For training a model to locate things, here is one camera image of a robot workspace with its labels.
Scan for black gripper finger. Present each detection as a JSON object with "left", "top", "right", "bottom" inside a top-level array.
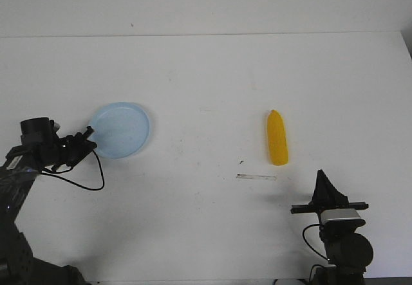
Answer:
[
  {"left": 72, "top": 140, "right": 97, "bottom": 166},
  {"left": 74, "top": 125, "right": 95, "bottom": 141},
  {"left": 312, "top": 169, "right": 325, "bottom": 205},
  {"left": 321, "top": 170, "right": 349, "bottom": 204}
]

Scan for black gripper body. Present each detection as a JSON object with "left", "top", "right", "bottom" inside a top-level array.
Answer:
[
  {"left": 290, "top": 202, "right": 368, "bottom": 214},
  {"left": 20, "top": 117, "right": 74, "bottom": 169}
]

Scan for light blue round plate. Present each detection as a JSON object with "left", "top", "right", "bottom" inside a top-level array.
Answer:
[{"left": 88, "top": 102, "right": 151, "bottom": 160}]

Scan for yellow corn cob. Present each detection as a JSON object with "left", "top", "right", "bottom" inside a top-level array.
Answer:
[{"left": 267, "top": 110, "right": 288, "bottom": 166}]

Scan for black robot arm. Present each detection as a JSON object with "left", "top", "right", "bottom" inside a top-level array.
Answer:
[
  {"left": 290, "top": 169, "right": 374, "bottom": 284},
  {"left": 1, "top": 117, "right": 97, "bottom": 284}
]

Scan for clear tape strip horizontal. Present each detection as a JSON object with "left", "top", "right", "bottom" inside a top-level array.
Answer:
[{"left": 236, "top": 174, "right": 277, "bottom": 181}]

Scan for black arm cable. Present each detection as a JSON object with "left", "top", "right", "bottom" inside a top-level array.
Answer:
[
  {"left": 40, "top": 149, "right": 106, "bottom": 191},
  {"left": 302, "top": 223, "right": 330, "bottom": 261}
]

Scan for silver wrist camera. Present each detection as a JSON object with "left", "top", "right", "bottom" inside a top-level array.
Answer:
[
  {"left": 320, "top": 208, "right": 366, "bottom": 227},
  {"left": 50, "top": 120, "right": 61, "bottom": 133}
]

